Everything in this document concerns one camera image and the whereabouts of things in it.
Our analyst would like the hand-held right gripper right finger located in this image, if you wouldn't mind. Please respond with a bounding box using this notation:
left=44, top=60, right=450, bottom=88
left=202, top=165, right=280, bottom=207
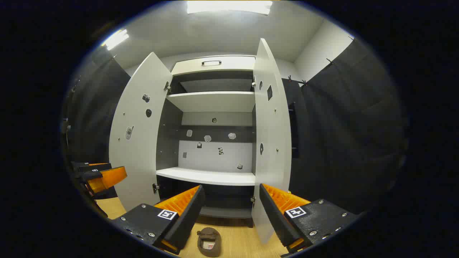
left=259, top=183, right=359, bottom=258

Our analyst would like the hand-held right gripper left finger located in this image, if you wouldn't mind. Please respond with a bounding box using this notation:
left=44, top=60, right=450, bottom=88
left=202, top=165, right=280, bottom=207
left=109, top=185, right=205, bottom=255

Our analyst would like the brown fuzzy shoe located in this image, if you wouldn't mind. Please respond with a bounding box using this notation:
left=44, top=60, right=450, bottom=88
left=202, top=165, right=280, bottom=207
left=197, top=227, right=222, bottom=258

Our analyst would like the white shoe cabinet door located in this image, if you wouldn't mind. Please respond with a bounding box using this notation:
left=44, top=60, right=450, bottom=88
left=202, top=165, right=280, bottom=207
left=251, top=38, right=293, bottom=245
left=109, top=52, right=174, bottom=212

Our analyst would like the white shoe cabinet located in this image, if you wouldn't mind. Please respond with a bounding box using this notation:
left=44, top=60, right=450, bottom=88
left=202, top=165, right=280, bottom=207
left=156, top=54, right=257, bottom=228

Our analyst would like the black backdrop cloth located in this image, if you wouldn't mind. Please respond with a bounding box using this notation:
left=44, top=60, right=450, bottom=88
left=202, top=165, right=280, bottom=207
left=63, top=38, right=409, bottom=215

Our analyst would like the small ceiling light panel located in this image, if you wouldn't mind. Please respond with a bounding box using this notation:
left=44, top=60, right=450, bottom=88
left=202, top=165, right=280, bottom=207
left=101, top=29, right=129, bottom=51

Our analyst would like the large ceiling light panel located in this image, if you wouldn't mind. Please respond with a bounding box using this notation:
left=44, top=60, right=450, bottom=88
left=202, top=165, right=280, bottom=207
left=186, top=0, right=273, bottom=15

